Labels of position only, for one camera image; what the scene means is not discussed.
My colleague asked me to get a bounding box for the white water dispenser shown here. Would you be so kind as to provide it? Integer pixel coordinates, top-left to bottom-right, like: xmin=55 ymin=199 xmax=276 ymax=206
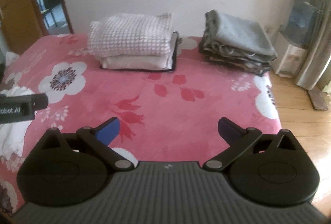
xmin=271 ymin=31 xmax=307 ymax=78

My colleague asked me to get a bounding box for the pink floral blanket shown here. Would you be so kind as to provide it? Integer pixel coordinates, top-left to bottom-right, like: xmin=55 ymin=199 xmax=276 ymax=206
xmin=0 ymin=34 xmax=282 ymax=214

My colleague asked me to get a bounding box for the beige white houndstooth knit cardigan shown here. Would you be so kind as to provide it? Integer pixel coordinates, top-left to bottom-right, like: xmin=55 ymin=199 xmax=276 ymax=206
xmin=87 ymin=13 xmax=173 ymax=57

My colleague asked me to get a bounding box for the brown board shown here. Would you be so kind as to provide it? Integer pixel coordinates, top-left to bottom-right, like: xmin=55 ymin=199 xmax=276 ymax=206
xmin=307 ymin=89 xmax=329 ymax=111

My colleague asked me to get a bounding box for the folded beige clothes stack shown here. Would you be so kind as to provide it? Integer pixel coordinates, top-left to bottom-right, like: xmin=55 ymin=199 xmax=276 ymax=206
xmin=100 ymin=31 xmax=181 ymax=72

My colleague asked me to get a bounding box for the beige curtain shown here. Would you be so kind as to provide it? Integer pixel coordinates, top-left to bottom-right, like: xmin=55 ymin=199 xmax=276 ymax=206
xmin=295 ymin=0 xmax=331 ymax=91

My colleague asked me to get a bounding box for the stack of folded clothes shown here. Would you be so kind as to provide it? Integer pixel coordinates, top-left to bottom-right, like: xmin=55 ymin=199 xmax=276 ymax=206
xmin=199 ymin=9 xmax=278 ymax=76

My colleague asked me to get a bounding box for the blue water bottle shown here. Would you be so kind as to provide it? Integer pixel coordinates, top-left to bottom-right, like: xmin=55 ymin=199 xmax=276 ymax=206
xmin=286 ymin=0 xmax=322 ymax=47

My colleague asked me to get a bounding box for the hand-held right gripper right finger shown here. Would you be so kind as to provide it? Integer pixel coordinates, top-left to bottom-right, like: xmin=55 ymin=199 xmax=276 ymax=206
xmin=203 ymin=117 xmax=303 ymax=172

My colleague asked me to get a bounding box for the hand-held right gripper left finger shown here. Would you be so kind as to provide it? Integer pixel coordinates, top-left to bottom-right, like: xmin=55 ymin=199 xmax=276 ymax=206
xmin=36 ymin=117 xmax=135 ymax=172

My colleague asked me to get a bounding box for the white crumpled cloth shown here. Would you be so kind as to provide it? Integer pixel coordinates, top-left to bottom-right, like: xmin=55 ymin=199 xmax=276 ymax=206
xmin=0 ymin=84 xmax=34 ymax=162

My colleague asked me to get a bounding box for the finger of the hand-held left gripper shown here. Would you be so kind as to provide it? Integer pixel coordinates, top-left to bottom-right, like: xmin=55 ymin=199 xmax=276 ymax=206
xmin=30 ymin=93 xmax=49 ymax=113

